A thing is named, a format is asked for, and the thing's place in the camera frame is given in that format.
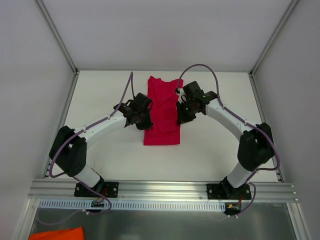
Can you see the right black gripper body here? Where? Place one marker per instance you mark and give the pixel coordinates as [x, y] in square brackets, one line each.
[182, 117]

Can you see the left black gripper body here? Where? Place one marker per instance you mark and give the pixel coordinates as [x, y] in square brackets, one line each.
[144, 124]

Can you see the red t-shirt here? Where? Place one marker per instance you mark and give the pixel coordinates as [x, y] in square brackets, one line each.
[164, 115]

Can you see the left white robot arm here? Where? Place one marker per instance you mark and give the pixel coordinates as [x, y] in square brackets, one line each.
[69, 149]

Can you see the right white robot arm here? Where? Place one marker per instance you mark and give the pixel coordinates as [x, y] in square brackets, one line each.
[255, 141]

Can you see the orange folded t-shirt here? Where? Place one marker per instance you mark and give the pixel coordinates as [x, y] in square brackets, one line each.
[63, 234]

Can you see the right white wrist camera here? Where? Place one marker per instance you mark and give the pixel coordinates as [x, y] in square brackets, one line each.
[181, 94]

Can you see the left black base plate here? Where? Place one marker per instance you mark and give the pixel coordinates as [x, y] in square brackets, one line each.
[109, 189]

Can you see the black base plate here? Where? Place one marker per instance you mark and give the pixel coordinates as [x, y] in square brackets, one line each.
[109, 189]
[216, 191]

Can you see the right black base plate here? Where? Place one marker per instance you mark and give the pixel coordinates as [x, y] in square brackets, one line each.
[216, 191]

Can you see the slotted grey cable duct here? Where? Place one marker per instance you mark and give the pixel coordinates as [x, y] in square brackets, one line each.
[195, 206]

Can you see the aluminium mounting rail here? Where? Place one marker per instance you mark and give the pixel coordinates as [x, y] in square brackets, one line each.
[59, 188]

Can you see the left aluminium frame post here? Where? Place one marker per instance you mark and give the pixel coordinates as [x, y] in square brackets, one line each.
[56, 35]

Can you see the aluminium frame post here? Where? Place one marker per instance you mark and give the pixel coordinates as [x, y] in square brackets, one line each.
[56, 35]
[275, 33]

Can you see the right aluminium frame post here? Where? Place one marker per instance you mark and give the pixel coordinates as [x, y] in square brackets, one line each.
[275, 33]

